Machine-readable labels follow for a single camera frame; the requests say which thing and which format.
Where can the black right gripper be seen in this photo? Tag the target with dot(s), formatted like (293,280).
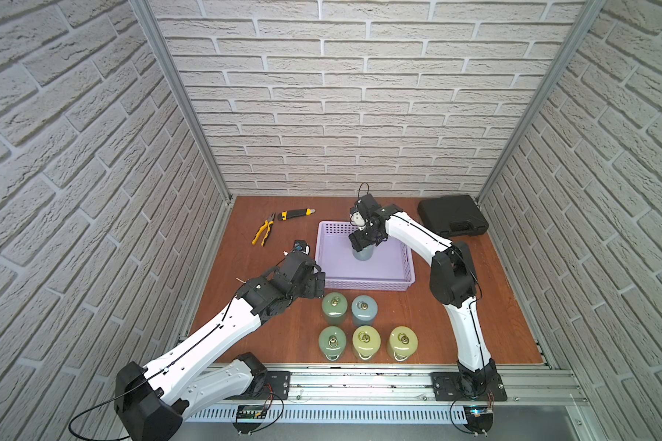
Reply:
(359,241)

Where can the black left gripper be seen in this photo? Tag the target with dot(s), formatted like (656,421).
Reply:
(313,278)

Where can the green tea canister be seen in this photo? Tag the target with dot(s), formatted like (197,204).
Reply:
(335,307)
(332,342)

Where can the blue tea canister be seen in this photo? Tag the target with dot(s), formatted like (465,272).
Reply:
(364,310)
(365,254)

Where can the yellow-green tea canister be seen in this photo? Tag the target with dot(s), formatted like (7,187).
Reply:
(402,343)
(366,342)

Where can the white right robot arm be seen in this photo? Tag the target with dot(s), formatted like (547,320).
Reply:
(453,283)

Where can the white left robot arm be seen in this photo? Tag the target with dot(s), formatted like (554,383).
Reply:
(152,401)

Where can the lavender perforated plastic basket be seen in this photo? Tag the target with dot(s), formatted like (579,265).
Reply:
(391,267)

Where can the yellow black utility knife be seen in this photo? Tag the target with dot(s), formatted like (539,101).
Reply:
(295,213)

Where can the yellow black pliers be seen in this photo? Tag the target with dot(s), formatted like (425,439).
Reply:
(264,230)

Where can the black plastic tool case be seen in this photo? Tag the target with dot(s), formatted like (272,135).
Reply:
(452,216)

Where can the left controller board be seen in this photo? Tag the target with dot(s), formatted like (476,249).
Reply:
(249,418)

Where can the controller board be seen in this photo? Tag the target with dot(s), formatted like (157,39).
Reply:
(249,418)
(479,419)

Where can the right controller board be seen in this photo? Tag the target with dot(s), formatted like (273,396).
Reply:
(479,419)

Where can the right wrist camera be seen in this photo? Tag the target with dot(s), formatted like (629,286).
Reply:
(364,210)

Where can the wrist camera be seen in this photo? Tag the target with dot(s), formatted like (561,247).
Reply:
(301,246)
(364,210)

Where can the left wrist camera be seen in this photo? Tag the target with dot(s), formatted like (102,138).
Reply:
(301,246)

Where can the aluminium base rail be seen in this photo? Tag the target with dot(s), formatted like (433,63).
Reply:
(378,394)

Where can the aluminium corner frame post right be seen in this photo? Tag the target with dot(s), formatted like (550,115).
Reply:
(582,25)

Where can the aluminium corner frame post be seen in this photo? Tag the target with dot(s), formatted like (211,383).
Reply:
(158,43)
(582,25)

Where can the aluminium corner frame post left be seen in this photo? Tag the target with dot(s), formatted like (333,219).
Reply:
(158,43)

